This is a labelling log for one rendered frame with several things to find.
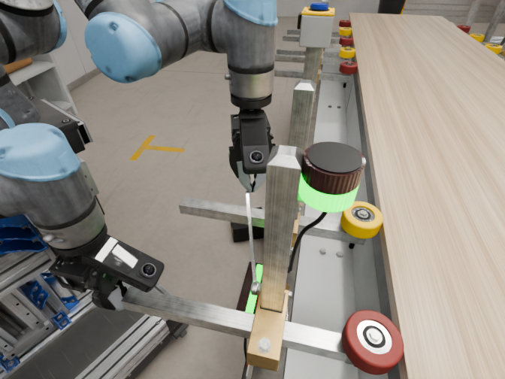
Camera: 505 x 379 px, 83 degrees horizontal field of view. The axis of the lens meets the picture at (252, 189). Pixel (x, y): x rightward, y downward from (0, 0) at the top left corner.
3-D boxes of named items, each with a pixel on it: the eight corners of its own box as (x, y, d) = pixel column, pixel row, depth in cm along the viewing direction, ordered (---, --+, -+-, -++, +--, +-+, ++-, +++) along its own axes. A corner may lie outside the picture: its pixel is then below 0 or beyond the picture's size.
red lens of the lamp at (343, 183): (298, 189, 28) (300, 171, 27) (303, 155, 32) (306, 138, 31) (361, 198, 27) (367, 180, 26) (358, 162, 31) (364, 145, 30)
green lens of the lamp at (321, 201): (296, 207, 30) (297, 191, 28) (301, 173, 34) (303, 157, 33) (355, 216, 29) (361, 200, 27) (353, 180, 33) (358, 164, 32)
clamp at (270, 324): (246, 364, 46) (246, 352, 43) (262, 289, 56) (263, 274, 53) (281, 373, 45) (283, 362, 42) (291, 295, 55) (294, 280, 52)
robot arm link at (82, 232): (107, 195, 40) (67, 239, 34) (117, 217, 43) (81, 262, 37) (61, 186, 41) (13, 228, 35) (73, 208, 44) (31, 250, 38)
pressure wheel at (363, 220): (353, 267, 62) (367, 232, 55) (326, 244, 67) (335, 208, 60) (376, 250, 66) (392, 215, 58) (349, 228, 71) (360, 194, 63)
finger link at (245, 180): (249, 178, 65) (249, 143, 59) (252, 195, 61) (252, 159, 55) (235, 179, 65) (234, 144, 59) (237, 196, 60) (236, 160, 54)
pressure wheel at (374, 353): (331, 384, 46) (346, 357, 38) (332, 334, 52) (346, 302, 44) (384, 398, 44) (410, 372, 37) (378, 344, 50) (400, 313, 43)
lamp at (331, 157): (284, 290, 41) (300, 168, 27) (288, 258, 45) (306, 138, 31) (325, 298, 40) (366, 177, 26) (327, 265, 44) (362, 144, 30)
